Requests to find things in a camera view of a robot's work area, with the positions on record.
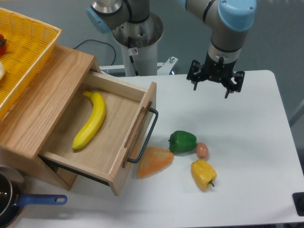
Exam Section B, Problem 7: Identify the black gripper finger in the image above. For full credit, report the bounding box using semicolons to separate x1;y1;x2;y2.
221;71;245;99
186;60;208;91

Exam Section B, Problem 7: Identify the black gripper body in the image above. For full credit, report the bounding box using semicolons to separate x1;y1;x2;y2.
203;53;237;82

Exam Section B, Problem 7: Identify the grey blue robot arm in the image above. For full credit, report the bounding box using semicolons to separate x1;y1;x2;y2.
86;0;257;94

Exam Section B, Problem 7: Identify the wooden drawer cabinet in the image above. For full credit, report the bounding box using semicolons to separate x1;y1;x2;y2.
0;45;100;190

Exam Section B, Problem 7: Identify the green bell pepper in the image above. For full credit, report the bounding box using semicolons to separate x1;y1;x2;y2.
168;131;197;154

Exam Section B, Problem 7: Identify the brown egg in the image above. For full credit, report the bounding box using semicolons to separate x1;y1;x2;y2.
196;142;209;159

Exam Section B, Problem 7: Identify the yellow bell pepper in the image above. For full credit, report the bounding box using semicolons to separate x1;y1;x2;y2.
191;159;217;190

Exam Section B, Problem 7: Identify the orange bread slice toy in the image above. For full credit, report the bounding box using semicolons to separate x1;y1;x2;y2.
137;147;174;179

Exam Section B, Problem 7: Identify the yellow banana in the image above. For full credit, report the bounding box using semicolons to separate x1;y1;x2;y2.
72;91;106;150

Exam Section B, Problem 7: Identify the black table corner device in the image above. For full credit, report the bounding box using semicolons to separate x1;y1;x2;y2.
292;192;304;217

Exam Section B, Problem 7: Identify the yellow plastic basket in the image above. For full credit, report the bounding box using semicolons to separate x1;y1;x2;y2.
0;8;61;117

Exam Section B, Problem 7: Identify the white vegetable toy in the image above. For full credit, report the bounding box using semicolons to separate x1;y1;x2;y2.
0;62;5;79

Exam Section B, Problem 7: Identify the red tomato toy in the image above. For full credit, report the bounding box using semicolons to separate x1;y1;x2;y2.
0;34;7;55

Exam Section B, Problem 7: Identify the black floor cable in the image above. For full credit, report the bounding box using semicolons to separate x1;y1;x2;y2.
73;39;116;67

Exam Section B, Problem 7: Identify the blue handled saucepan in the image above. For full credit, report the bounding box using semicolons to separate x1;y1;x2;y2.
0;166;67;228

